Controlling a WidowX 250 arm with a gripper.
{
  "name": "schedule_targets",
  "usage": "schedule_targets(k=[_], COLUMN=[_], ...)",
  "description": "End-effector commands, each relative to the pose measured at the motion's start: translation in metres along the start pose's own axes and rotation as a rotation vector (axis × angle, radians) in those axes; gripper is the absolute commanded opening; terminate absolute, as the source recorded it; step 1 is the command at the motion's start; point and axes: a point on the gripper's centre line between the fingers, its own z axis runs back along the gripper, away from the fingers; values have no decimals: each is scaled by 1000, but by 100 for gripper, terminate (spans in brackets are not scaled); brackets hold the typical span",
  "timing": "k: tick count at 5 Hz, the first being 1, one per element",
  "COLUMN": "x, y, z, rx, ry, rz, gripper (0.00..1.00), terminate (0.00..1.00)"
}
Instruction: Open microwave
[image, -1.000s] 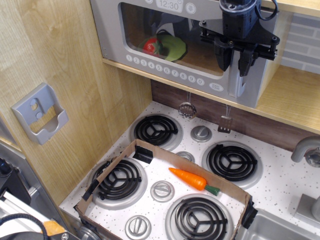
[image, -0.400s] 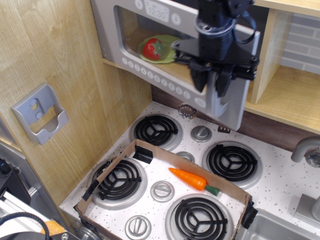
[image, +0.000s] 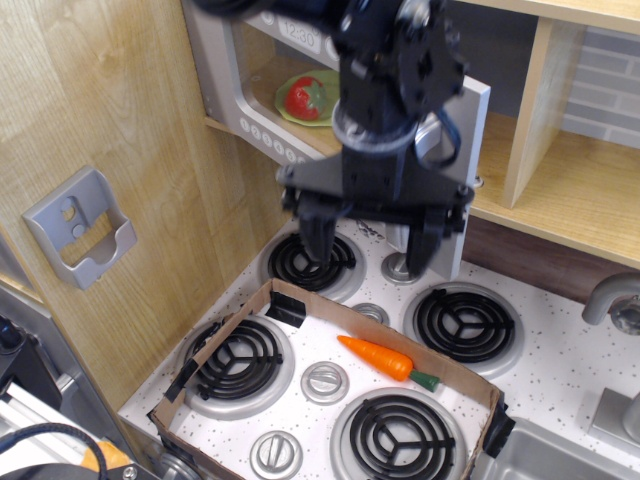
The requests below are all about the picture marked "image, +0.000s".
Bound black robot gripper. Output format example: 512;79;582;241
277;103;474;276

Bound silver toy microwave door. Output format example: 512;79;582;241
183;1;485;275

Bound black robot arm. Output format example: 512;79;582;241
194;1;474;276

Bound hanging silver strainer spoon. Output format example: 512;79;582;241
356;220;385;240

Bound silver back stove knob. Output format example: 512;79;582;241
381;252;424;285

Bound silver stove knob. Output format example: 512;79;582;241
249;431;303;480
300;361;350;405
381;252;424;285

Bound small silver middle knob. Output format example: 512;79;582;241
352;302;390;326

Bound back left black burner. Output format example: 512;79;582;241
266;233;357;292

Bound black burner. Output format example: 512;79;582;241
266;233;357;292
347;394;457;479
195;319;288;402
405;285;516;364

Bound orange toy carrot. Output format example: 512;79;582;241
337;335;440;393

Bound back right black burner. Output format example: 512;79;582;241
405;285;516;364

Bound red toy strawberry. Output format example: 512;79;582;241
284;76;328;121

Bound green toy plate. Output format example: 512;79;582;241
274;70;340;127

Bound silver centre stove knob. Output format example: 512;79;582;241
300;361;350;405

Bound front left black burner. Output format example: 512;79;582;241
195;319;288;402

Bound front right black burner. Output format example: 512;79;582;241
347;394;457;479

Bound wooden shelf unit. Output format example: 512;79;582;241
204;0;640;271

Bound silver front stove knob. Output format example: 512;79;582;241
249;431;303;480

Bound grey toy faucet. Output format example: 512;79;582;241
582;273;639;336

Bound silver toy sink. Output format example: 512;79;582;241
471;418;639;480

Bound silver oven front knob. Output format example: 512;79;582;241
158;453;201;480

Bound orange tape piece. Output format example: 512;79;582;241
80;441;131;472

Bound brown cardboard frame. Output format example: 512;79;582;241
149;280;514;479

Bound grey faucet handle base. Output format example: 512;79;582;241
589;388;639;456

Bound grey wall phone holder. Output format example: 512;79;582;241
22;166;137;290

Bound black braided cable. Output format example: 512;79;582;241
0;422;109;480

